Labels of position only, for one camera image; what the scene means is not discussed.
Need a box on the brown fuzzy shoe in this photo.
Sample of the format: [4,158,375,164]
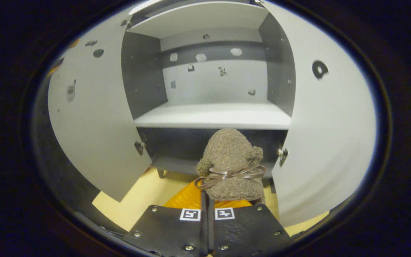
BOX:
[194,128,267,204]

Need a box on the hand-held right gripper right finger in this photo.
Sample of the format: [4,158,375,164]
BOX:
[208,198,294,257]

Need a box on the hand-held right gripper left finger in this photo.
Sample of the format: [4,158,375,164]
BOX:
[123,180,209,257]

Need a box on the white shoe cabinet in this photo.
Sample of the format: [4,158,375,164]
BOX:
[121,0,296,179]

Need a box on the white cabinet door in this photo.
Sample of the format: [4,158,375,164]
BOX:
[263,2,377,228]
[47,11,153,203]

